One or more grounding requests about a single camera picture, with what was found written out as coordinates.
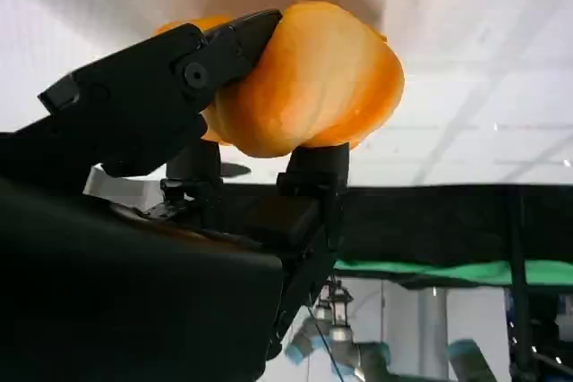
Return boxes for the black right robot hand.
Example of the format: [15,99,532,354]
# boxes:
[0,8,351,382]

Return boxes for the black table grommet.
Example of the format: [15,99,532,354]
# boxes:
[220,162,252,178]

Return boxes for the black cloth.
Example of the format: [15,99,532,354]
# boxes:
[218,183,573,267]

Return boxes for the green cloth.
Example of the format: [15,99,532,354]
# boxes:
[333,259,573,287]

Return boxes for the black metal pole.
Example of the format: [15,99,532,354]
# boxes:
[508,184,538,382]

